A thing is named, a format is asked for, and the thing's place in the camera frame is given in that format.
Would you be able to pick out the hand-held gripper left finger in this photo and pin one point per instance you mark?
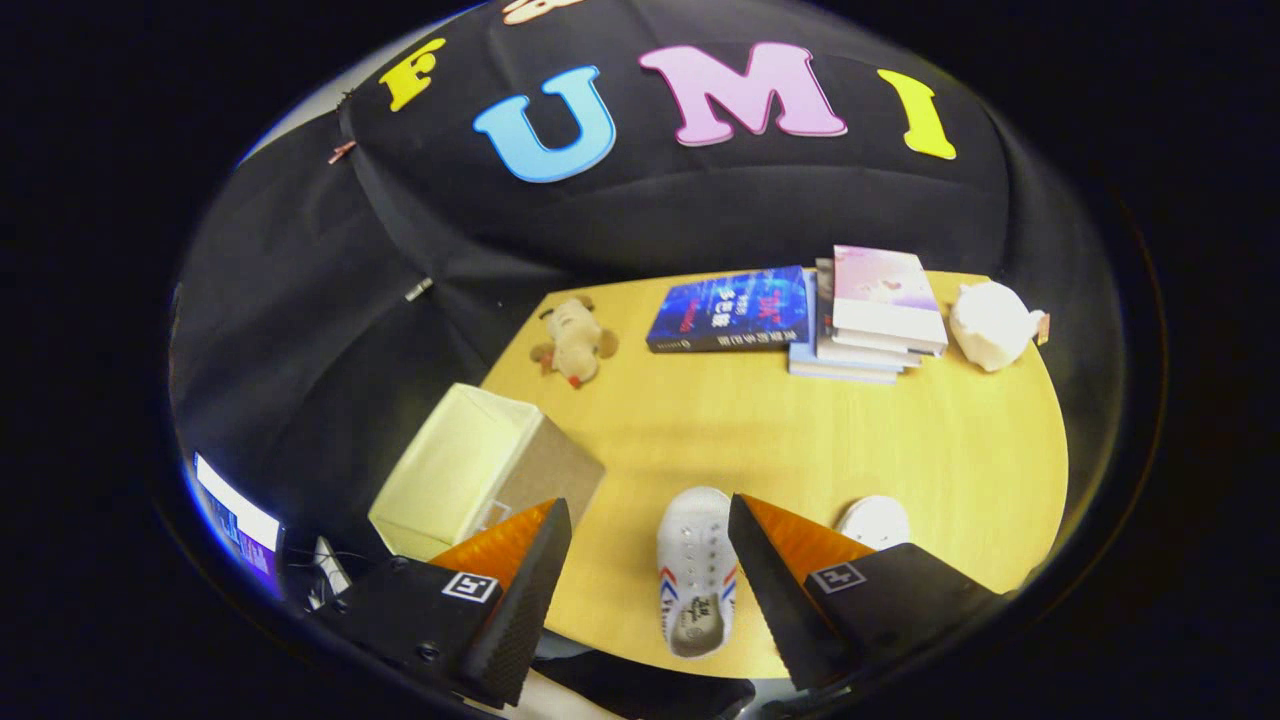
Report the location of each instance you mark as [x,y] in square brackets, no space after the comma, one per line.
[525,600]

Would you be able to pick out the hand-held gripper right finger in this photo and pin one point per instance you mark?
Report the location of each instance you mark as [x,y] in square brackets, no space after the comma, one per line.
[775,600]

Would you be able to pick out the white canvas shoe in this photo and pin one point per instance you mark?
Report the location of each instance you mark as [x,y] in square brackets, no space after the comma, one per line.
[695,560]
[878,520]

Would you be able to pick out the brown fabric storage box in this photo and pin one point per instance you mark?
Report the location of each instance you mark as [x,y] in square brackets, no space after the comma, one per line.
[470,470]

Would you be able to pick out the light blue book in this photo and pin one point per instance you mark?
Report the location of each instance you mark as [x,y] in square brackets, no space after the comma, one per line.
[835,370]

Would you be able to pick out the brown plush dog toy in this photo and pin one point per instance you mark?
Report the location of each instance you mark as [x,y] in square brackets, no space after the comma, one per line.
[575,340]

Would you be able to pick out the grey book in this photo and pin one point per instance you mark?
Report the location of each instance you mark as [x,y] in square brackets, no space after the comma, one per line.
[822,320]

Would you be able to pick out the dark blue book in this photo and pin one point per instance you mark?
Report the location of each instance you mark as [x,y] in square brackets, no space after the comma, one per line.
[730,310]

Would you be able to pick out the computer monitor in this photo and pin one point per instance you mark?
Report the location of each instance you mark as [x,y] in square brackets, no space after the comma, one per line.
[235,520]

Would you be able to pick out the pink cover book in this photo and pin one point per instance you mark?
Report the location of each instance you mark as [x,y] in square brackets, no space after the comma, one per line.
[885,295]

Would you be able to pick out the small metal clip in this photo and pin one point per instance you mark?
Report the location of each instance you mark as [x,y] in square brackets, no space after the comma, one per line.
[418,290]

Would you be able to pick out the white plush toy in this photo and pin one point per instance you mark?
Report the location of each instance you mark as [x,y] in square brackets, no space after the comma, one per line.
[990,325]

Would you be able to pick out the black backdrop cloth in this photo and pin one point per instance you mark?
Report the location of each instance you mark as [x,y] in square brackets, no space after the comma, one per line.
[700,210]

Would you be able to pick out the pink clip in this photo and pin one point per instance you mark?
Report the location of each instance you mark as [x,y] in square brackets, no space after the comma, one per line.
[342,152]

